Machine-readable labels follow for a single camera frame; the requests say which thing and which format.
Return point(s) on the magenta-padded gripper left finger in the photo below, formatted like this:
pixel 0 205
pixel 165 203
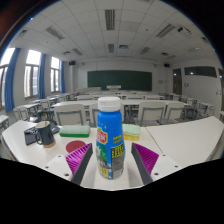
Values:
pixel 78 160

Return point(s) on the metal keys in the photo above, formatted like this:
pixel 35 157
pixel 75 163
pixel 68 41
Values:
pixel 32 131

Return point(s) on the green chalkboard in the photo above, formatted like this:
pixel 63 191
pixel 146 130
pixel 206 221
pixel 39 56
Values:
pixel 120 80

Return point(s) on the blue white-capped drink bottle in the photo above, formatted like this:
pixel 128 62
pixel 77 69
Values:
pixel 110 126

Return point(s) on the brown stirring stick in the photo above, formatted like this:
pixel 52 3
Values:
pixel 45 118

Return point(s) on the classroom windows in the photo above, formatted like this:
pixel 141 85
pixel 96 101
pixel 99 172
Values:
pixel 32 75

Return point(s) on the ceiling light panels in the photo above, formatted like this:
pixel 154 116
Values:
pixel 110 18

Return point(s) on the blue window curtains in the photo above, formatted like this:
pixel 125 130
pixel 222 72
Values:
pixel 11 80

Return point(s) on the dark long wall window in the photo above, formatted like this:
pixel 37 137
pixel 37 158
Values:
pixel 200 71

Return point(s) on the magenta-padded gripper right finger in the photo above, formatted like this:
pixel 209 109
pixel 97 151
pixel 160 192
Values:
pixel 146 159

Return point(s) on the green and white sponge block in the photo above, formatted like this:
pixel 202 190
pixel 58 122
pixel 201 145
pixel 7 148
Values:
pixel 75 130

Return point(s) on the flat round red coaster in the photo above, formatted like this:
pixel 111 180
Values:
pixel 75 146

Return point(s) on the white classroom chairs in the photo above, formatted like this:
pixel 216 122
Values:
pixel 70 115

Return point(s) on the dark flat pad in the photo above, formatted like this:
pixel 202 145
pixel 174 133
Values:
pixel 30 138

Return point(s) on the dark classroom door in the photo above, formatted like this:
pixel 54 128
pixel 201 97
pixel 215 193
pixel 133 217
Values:
pixel 177 81

